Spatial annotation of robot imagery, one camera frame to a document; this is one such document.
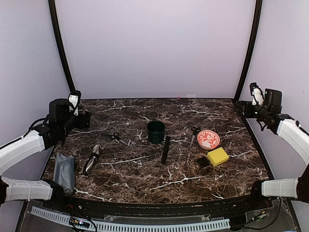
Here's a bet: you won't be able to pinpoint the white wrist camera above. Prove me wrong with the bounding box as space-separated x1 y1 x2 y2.
250 82 264 106
68 93 80 116

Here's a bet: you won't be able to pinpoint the left black frame post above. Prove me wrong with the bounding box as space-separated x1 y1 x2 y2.
48 0 76 92

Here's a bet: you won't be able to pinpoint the small black scissors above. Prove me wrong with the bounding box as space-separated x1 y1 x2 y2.
110 132 129 147

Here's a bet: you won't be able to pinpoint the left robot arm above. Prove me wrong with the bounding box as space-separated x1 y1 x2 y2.
0 99 91 211

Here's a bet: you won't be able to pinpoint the grey zipper pouch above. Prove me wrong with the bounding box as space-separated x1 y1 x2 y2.
53 153 75 195

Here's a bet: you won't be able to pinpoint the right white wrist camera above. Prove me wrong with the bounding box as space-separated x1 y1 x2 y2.
250 82 264 106

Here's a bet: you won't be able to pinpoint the black clipper guard comb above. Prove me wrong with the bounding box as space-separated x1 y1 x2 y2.
196 157 211 168

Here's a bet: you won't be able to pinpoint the white slotted cable duct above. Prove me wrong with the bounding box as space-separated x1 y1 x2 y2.
30 206 230 232

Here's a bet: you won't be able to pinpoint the dark green mug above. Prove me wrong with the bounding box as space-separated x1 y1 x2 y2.
147 120 165 144

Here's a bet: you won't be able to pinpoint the black frame post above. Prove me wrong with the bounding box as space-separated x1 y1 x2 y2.
234 0 263 102
48 0 76 92

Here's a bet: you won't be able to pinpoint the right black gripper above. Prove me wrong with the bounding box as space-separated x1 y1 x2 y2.
235 100 270 121

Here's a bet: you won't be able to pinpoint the right black frame post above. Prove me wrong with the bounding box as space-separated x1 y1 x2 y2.
234 0 263 102

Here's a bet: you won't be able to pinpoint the long black-handled scissors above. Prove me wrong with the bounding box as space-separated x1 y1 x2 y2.
189 126 201 148

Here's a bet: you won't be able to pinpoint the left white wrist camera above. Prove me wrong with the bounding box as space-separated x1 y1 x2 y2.
68 93 80 116

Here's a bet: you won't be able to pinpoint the silver hair clipper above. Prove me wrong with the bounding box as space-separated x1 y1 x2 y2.
83 144 102 176

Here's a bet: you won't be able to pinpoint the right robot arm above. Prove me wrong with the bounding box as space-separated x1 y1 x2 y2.
236 83 309 210

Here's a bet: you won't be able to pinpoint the yellow sponge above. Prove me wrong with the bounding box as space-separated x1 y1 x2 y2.
207 147 229 167

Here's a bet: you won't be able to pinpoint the black front table rail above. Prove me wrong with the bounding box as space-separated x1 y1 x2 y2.
64 196 253 217

